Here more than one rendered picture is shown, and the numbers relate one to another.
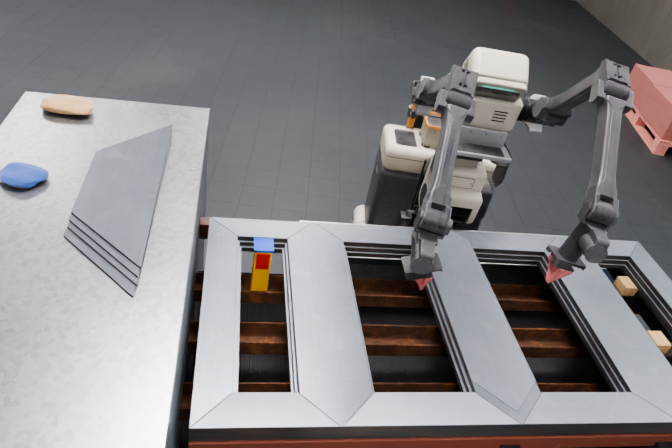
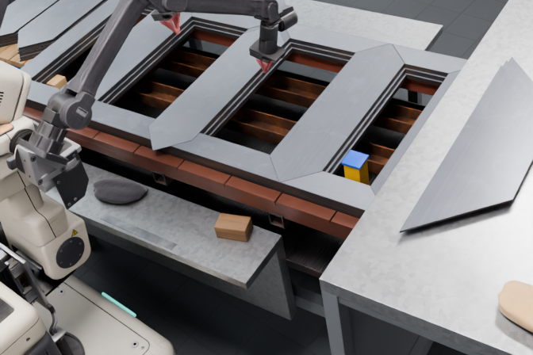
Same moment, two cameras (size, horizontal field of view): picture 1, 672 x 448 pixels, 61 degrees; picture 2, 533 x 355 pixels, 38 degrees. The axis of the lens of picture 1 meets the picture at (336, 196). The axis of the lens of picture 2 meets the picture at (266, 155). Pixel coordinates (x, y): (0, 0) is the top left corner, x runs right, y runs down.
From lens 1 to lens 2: 2.83 m
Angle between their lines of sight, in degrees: 90
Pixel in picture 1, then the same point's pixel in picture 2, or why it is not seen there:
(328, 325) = (350, 93)
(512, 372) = (251, 40)
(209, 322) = not seen: hidden behind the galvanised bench
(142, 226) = (488, 97)
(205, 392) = not seen: hidden behind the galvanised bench
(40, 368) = not seen: outside the picture
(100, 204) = (521, 126)
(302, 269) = (333, 138)
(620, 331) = (140, 40)
